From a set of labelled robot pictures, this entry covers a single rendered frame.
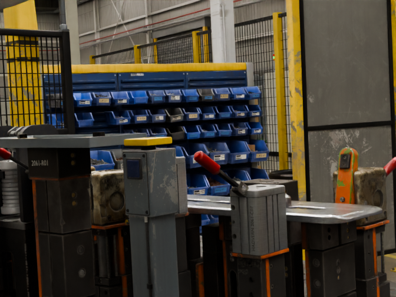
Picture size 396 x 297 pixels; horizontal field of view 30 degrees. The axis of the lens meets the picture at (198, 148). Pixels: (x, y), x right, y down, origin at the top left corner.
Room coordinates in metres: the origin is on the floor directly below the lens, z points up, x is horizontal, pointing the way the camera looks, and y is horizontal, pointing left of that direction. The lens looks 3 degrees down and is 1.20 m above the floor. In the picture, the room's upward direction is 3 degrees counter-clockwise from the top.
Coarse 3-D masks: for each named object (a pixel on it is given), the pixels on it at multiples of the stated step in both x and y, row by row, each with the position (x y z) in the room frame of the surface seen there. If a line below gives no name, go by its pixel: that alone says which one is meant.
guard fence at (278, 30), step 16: (272, 16) 6.42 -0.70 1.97; (192, 32) 7.58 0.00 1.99; (208, 32) 7.34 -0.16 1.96; (272, 32) 6.45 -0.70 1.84; (128, 48) 8.93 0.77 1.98; (240, 48) 6.88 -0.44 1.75; (256, 64) 6.67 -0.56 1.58; (272, 64) 6.47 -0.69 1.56; (256, 80) 6.69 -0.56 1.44; (288, 96) 6.29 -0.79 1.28; (288, 112) 6.29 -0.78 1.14; (272, 128) 6.50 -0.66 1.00; (288, 160) 6.37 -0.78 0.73
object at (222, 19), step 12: (216, 0) 6.78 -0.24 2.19; (228, 0) 6.80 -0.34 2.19; (216, 12) 6.79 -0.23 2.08; (228, 12) 6.80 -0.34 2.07; (216, 24) 6.80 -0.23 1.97; (228, 24) 6.80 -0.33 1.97; (216, 36) 6.81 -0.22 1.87; (228, 36) 6.79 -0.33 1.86; (216, 48) 6.82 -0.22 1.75; (228, 48) 6.79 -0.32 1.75; (216, 60) 6.83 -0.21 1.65; (228, 60) 6.79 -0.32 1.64
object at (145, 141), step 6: (132, 138) 1.27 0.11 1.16; (138, 138) 1.26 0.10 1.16; (144, 138) 1.24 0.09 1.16; (150, 138) 1.24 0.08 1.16; (156, 138) 1.25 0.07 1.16; (162, 138) 1.26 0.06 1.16; (168, 138) 1.27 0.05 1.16; (126, 144) 1.27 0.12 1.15; (132, 144) 1.26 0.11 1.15; (138, 144) 1.25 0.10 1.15; (144, 144) 1.24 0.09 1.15; (150, 144) 1.24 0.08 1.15; (156, 144) 1.25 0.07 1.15
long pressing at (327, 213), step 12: (192, 204) 1.56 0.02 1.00; (204, 204) 1.58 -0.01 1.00; (216, 204) 1.57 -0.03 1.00; (228, 204) 1.56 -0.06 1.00; (300, 204) 1.50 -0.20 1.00; (312, 204) 1.49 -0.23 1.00; (324, 204) 1.48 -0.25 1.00; (336, 204) 1.48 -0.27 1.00; (348, 204) 1.47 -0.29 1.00; (360, 204) 1.46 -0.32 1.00; (288, 216) 1.37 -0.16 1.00; (300, 216) 1.35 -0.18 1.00; (312, 216) 1.34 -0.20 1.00; (324, 216) 1.32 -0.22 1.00; (336, 216) 1.32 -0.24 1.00; (348, 216) 1.34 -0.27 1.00; (360, 216) 1.36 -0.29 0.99
